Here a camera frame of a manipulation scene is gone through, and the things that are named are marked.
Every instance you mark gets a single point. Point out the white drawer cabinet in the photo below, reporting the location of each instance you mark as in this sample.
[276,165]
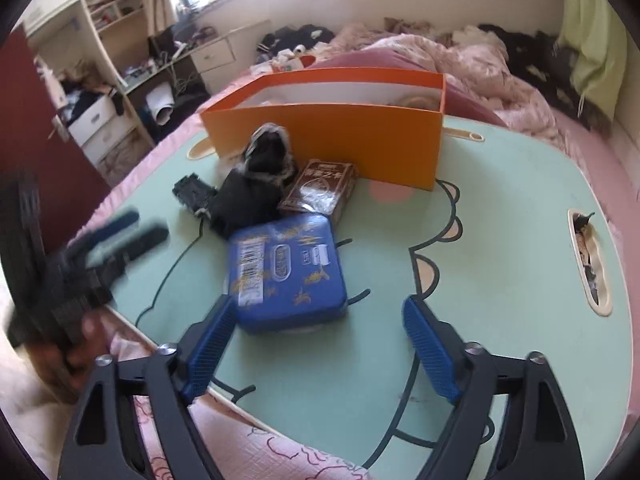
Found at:
[95,120]

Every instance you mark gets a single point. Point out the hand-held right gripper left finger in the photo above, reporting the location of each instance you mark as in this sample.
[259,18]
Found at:
[210,350]

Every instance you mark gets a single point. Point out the pink floral quilt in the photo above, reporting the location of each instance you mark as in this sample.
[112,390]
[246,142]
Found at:
[450,60]

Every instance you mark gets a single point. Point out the green curtain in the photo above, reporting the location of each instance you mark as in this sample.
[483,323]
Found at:
[595,35]

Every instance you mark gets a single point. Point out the black clothes pile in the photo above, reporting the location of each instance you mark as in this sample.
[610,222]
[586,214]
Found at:
[300,35]
[540,60]

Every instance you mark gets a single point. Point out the green cartoon desktop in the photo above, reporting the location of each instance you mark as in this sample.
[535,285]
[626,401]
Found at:
[500,260]

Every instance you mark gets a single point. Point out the white desk with drawer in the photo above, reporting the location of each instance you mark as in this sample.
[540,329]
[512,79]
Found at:
[215,55]

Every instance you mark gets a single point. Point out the white wall shelf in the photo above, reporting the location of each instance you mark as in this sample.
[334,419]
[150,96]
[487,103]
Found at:
[112,7]

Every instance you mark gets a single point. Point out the rolled white paper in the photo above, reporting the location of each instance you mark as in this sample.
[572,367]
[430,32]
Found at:
[161,105]

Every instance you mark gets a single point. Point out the red and white carton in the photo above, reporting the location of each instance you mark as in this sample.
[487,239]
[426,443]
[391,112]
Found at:
[289,64]

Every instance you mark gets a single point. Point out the doll in black dress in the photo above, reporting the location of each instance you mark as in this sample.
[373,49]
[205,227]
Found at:
[245,205]

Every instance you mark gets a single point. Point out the brown card box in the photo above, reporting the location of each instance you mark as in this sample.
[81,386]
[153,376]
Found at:
[320,185]

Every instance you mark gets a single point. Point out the orange cardboard box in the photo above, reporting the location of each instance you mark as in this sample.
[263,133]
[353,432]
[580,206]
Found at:
[350,140]

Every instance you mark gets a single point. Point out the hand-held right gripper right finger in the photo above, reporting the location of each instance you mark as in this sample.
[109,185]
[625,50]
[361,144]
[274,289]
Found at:
[430,350]

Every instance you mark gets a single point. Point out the black plastic clip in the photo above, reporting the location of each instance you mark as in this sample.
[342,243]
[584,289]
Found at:
[192,192]

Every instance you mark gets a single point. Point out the black lace-trimmed doll dress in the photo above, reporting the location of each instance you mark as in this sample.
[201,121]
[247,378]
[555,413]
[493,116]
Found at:
[270,152]

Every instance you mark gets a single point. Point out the red door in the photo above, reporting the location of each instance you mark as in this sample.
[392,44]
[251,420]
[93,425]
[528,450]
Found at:
[30,135]

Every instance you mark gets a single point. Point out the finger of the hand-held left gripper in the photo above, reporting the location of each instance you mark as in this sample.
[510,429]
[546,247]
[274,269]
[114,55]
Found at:
[145,240]
[112,227]

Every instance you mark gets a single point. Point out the person's left hand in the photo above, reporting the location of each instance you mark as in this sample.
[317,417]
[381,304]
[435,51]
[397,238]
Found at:
[82,360]

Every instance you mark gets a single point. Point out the blue tin box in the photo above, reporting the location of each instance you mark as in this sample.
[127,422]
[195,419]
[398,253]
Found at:
[285,270]

